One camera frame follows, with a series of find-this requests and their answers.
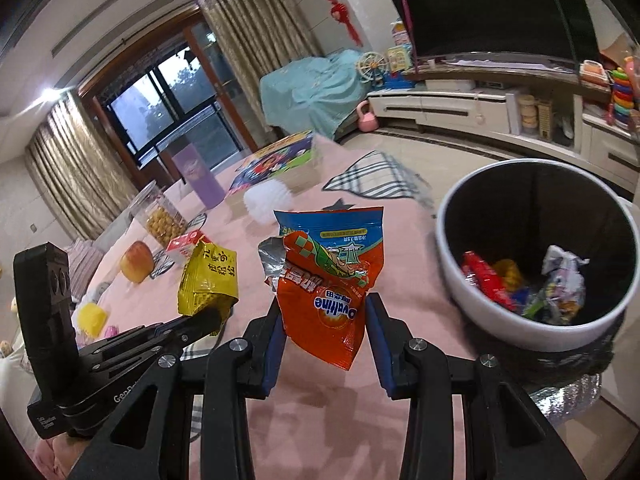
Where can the colourful cardboard box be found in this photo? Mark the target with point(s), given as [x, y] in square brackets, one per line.
[275, 157]

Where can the white television cabinet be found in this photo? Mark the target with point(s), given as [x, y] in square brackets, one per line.
[440, 107]

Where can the white bin with black bag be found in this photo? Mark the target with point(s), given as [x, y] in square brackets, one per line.
[480, 325]

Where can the dark framed glass door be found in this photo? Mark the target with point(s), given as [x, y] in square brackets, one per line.
[165, 105]

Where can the ferris wheel toy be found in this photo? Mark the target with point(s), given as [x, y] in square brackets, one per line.
[371, 67]

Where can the silver foil mat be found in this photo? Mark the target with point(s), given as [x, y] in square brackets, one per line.
[565, 400]

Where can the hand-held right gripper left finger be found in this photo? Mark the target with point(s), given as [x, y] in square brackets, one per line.
[275, 355]

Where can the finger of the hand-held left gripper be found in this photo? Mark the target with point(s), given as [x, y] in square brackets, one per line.
[130, 366]
[150, 335]

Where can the toy cash register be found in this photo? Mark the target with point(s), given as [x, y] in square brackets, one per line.
[594, 72]

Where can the brown cardboard box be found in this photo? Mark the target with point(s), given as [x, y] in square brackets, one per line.
[615, 52]

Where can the pink kettlebell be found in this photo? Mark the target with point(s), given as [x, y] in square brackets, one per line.
[367, 121]

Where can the red apple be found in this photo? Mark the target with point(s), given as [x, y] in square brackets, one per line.
[136, 262]

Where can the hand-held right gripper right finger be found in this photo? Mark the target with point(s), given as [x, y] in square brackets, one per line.
[380, 350]

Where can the colourful toy house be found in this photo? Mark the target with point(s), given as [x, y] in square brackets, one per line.
[400, 50]

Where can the yellow snack packet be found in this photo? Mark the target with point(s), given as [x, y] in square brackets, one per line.
[207, 280]

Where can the purple box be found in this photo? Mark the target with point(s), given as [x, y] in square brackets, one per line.
[197, 180]

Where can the colourful stacking rings toy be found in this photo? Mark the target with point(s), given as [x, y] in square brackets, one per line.
[622, 100]

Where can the orange snack packet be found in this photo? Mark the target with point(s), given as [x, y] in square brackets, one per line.
[320, 310]

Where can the silver crumpled packet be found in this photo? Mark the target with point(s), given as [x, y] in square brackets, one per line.
[565, 280]

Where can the pink striped cloth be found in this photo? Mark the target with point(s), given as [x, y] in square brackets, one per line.
[85, 265]

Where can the red snack packet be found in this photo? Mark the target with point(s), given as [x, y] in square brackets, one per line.
[487, 280]

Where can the plaid cloth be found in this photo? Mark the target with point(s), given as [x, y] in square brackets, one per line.
[380, 175]

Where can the beige patterned curtain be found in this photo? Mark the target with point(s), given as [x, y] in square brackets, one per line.
[255, 35]
[75, 170]

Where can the red white milk carton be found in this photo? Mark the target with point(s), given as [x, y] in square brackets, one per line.
[182, 246]

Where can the clear jar of snacks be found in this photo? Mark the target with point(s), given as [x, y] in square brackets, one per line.
[160, 222]

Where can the red hanging decoration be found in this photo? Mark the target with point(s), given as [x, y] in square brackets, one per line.
[340, 10]

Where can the yellow wrapper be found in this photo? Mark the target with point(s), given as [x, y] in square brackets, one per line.
[510, 274]

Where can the black television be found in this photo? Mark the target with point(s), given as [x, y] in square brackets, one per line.
[490, 5]

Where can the stack of yellow containers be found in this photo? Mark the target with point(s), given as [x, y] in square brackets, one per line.
[527, 115]

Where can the yellow round object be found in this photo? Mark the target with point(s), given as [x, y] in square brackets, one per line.
[91, 319]

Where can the teal cloth cover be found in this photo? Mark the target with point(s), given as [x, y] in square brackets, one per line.
[310, 95]

